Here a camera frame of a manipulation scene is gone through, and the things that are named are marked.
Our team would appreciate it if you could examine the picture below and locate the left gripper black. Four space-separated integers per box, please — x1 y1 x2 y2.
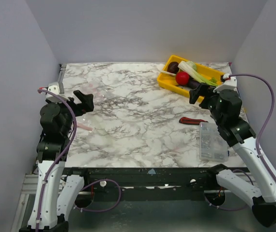
47 89 93 135

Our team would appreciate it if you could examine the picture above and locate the purple eggplant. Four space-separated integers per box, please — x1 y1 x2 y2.
187 79 200 89

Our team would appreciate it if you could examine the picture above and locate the clear pink zip top bag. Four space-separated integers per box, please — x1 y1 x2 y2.
77 79 115 132

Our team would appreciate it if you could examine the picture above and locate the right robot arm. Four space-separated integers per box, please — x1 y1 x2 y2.
189 83 276 227

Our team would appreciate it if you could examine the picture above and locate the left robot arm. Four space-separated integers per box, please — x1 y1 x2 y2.
20 88 94 232

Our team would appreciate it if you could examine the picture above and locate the white green leek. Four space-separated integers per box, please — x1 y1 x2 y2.
178 61 218 87

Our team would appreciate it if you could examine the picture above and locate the green cabbage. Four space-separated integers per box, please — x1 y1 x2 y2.
186 61 197 71

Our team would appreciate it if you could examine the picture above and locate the red black utility knife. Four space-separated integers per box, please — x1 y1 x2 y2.
179 117 207 125

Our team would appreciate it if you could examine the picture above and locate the dark red beet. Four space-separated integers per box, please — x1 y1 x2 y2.
167 61 179 74

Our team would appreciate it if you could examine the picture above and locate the clear plastic screw box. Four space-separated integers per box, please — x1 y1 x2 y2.
199 122 229 162

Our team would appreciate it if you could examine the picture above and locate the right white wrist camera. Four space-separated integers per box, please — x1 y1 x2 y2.
213 73 237 93

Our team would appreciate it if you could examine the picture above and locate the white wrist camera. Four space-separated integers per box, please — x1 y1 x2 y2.
213 73 237 93
46 82 69 103

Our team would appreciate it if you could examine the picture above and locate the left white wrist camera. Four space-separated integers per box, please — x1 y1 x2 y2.
46 82 69 103

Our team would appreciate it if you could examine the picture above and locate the aluminium frame rail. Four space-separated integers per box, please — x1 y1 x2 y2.
57 64 67 95

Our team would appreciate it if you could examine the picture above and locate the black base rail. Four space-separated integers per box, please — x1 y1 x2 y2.
63 167 220 202

